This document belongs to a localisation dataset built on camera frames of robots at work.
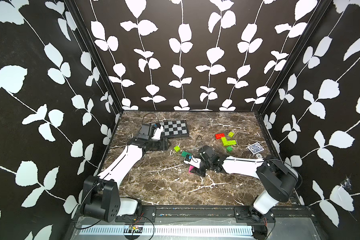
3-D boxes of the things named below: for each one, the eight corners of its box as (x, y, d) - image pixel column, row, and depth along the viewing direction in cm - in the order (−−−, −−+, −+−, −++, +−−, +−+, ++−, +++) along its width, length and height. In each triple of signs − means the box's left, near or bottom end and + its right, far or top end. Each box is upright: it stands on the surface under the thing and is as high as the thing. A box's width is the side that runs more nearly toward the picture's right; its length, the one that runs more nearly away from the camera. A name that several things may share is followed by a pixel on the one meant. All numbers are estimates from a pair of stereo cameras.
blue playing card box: (253, 154, 99) (255, 153, 97) (247, 147, 102) (248, 145, 101) (262, 150, 101) (264, 149, 99) (256, 143, 104) (257, 141, 103)
